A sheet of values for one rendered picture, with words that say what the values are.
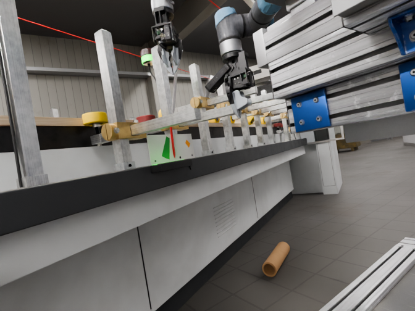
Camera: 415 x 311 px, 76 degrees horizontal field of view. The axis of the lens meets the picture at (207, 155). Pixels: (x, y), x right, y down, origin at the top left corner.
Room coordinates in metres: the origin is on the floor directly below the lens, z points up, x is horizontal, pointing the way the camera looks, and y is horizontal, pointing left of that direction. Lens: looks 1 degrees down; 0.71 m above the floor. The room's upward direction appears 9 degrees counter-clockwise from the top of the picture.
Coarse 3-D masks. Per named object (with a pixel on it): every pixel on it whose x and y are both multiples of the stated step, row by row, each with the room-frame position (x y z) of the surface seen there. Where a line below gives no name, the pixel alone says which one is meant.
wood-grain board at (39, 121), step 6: (0, 120) 0.71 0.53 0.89; (6, 120) 0.72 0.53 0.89; (36, 120) 0.79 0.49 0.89; (42, 120) 0.80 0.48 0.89; (48, 120) 0.82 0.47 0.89; (54, 120) 0.83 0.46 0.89; (60, 120) 0.85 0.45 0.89; (66, 120) 0.87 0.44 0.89; (72, 120) 0.88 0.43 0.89; (78, 120) 0.90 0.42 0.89; (108, 120) 1.01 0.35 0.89; (126, 120) 1.09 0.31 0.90; (132, 120) 1.11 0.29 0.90; (192, 126) 1.50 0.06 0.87; (198, 126) 1.56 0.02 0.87; (210, 126) 1.67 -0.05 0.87; (216, 126) 1.74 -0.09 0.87; (222, 126) 1.82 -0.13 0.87; (234, 126) 1.98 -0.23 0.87; (240, 126) 2.08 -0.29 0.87; (252, 126) 2.30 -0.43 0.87; (264, 126) 2.59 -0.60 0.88
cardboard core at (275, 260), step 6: (276, 246) 1.63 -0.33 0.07; (282, 246) 1.60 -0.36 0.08; (288, 246) 1.64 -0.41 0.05; (276, 252) 1.52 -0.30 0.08; (282, 252) 1.54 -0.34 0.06; (288, 252) 1.63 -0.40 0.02; (270, 258) 1.45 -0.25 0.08; (276, 258) 1.46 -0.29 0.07; (282, 258) 1.50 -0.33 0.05; (264, 264) 1.42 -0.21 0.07; (270, 264) 1.40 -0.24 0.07; (276, 264) 1.42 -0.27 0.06; (264, 270) 1.43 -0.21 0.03; (270, 270) 1.46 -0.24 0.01; (276, 270) 1.39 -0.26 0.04; (270, 276) 1.41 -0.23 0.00
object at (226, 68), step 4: (220, 68) 0.90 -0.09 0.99; (224, 68) 0.89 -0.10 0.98; (228, 68) 0.89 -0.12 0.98; (220, 72) 0.90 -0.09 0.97; (224, 72) 0.90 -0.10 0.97; (216, 76) 0.91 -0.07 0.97; (220, 76) 0.90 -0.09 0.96; (224, 76) 0.91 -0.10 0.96; (212, 80) 0.92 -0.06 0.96; (216, 80) 0.91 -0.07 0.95; (220, 80) 0.92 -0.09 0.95; (208, 84) 0.93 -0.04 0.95; (212, 84) 0.92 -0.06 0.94; (216, 84) 0.92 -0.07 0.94; (220, 84) 0.94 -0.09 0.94; (208, 88) 0.93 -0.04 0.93; (212, 88) 0.93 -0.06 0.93; (216, 88) 0.94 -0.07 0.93; (212, 92) 0.95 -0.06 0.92
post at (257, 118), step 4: (252, 96) 1.86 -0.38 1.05; (252, 104) 1.86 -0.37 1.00; (256, 116) 1.86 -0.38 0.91; (256, 120) 1.86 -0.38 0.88; (260, 120) 1.87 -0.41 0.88; (256, 124) 1.86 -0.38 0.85; (260, 124) 1.86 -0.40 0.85; (256, 128) 1.86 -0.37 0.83; (260, 128) 1.85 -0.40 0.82; (256, 132) 1.87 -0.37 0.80; (260, 132) 1.85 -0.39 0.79; (260, 136) 1.85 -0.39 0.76; (260, 140) 1.86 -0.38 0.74
